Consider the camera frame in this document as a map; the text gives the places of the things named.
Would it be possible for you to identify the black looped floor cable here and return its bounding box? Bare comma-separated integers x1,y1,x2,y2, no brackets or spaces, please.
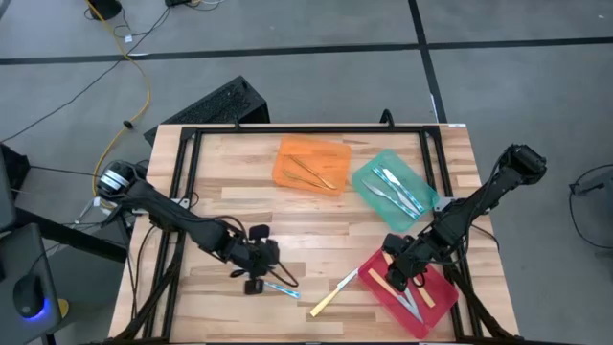
568,164,613,250

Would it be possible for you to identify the gold cutlery piece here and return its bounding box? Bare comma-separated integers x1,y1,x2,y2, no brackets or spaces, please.
282,169,334,192
288,153,338,191

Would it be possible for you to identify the orange translucent plastic bin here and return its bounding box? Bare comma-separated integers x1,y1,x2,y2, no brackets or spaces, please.
271,135,353,197

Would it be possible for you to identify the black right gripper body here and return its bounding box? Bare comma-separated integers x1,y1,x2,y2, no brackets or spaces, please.
397,234,435,279

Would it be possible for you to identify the thin black floor cable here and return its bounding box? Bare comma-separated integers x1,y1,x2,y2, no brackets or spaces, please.
0,7,172,145

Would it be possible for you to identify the pink translucent plastic bin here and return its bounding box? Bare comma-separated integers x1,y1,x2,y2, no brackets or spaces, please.
357,247,461,340

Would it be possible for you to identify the grey floor device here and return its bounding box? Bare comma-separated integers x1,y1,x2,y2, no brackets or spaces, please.
569,170,613,197

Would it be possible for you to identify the teal translucent plastic bin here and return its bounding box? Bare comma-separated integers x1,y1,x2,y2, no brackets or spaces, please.
352,148,441,234

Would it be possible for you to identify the black side beam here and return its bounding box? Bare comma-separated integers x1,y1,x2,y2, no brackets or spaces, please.
13,205,129,264

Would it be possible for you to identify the yellow cable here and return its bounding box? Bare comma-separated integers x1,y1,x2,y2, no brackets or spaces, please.
84,0,152,167

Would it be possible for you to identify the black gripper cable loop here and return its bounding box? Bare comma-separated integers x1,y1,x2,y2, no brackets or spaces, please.
267,265,301,289

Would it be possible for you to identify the black perforated computer case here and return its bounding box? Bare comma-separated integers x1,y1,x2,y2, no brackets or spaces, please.
143,75,272,146

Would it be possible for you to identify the black computer mouse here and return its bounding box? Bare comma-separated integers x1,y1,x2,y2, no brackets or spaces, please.
12,272,47,320

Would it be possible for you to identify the black round stand base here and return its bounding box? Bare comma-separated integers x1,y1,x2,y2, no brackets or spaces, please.
87,0,124,22

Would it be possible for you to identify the black aluminium table frame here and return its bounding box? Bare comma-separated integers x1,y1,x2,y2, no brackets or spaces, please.
109,122,521,345

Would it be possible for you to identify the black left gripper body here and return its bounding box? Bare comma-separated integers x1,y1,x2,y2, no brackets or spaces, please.
232,237,282,279

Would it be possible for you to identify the dark grey side desk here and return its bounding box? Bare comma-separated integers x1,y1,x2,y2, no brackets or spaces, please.
0,222,63,345

